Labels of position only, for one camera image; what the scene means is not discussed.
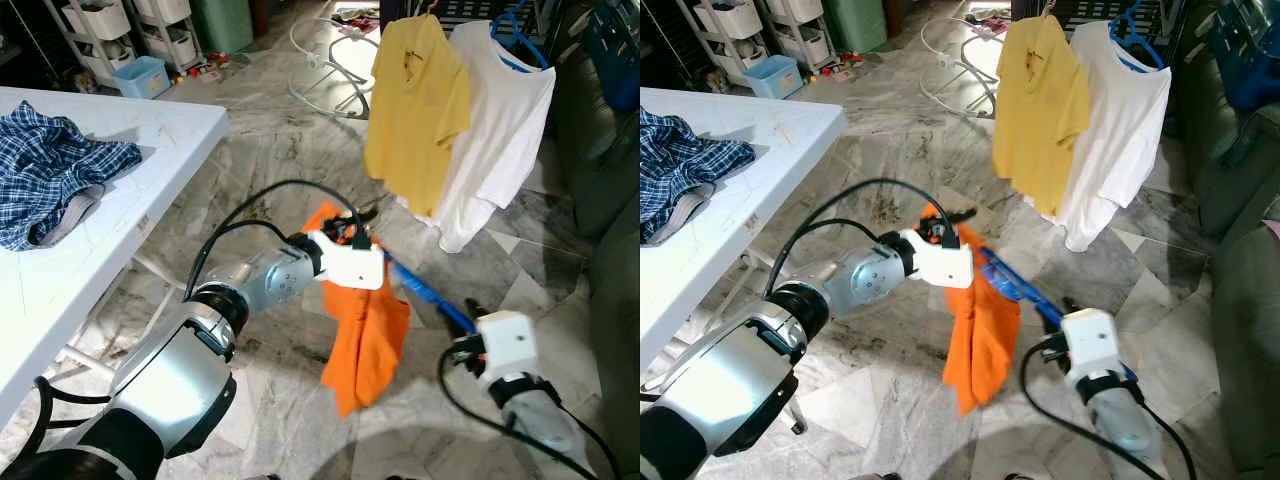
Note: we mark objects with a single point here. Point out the blue plastic hanger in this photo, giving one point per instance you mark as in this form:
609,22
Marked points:
430,295
1010,280
1140,60
520,63

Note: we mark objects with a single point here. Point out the orange shirt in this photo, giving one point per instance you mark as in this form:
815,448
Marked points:
980,350
365,350

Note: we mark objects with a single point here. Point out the blue plaid shirt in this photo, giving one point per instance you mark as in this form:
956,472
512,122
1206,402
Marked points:
685,170
50,170

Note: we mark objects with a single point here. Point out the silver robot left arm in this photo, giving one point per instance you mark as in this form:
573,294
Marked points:
740,390
170,390

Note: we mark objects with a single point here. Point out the brown hanger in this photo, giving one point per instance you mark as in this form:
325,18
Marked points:
430,8
1050,8

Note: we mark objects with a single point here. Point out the yellow polo shirt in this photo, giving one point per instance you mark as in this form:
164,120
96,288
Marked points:
415,110
1040,110

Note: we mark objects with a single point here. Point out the white t-shirt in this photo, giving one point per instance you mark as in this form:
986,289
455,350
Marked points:
500,140
1120,140

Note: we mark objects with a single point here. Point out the white folding table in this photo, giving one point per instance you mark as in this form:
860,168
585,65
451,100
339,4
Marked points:
150,140
780,140

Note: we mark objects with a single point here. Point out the green sofa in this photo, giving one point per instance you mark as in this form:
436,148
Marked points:
1230,200
600,150

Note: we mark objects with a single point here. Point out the pink cushion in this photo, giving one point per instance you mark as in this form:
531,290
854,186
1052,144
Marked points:
1272,229

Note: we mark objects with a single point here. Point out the green waste bin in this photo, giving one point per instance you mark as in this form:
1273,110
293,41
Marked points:
853,20
222,20

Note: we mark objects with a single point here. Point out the light blue plastic bin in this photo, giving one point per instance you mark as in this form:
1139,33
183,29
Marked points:
772,78
143,78

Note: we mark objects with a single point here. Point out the white storage shelf unit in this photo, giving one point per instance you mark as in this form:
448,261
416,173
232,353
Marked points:
798,28
95,30
170,30
722,30

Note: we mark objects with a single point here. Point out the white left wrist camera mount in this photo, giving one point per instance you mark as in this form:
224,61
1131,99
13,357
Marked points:
352,265
942,262

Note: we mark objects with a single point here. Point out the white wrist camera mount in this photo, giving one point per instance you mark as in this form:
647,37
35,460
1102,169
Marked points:
352,265
1092,345
942,262
508,345

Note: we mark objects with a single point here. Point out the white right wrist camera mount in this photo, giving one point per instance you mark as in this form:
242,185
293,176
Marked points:
508,345
1092,345

